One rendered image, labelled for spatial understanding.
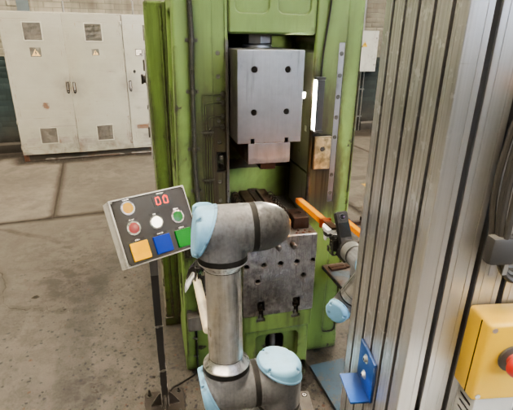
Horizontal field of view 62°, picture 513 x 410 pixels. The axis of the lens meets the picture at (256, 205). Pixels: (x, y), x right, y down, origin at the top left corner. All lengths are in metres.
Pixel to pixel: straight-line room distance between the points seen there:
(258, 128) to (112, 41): 5.27
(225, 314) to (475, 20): 0.76
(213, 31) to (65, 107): 5.27
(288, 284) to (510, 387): 1.59
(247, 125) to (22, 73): 5.47
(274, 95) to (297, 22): 0.36
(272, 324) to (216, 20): 1.51
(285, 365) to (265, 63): 1.24
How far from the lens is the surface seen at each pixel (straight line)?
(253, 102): 1.90
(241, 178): 2.48
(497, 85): 0.58
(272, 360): 1.15
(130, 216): 1.79
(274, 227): 0.95
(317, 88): 2.10
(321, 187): 2.27
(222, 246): 0.93
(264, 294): 2.20
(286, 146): 1.98
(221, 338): 1.05
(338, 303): 1.36
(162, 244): 1.81
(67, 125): 7.13
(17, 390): 2.84
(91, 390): 2.69
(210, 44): 1.99
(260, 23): 2.03
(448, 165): 0.58
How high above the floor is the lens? 1.81
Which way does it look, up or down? 22 degrees down
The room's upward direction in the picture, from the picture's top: 1 degrees clockwise
